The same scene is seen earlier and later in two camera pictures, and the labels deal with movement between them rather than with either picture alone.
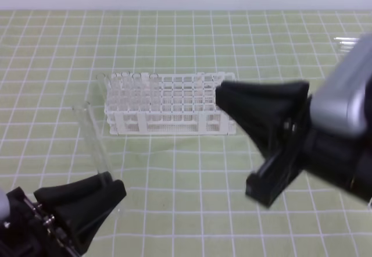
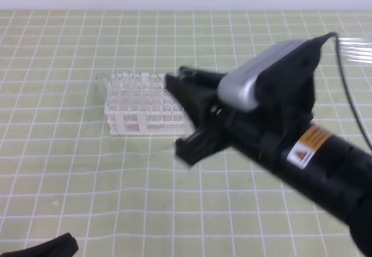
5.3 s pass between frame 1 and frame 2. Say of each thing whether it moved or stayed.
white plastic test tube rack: stayed
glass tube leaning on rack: stayed
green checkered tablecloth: stayed
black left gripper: moved
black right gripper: moved
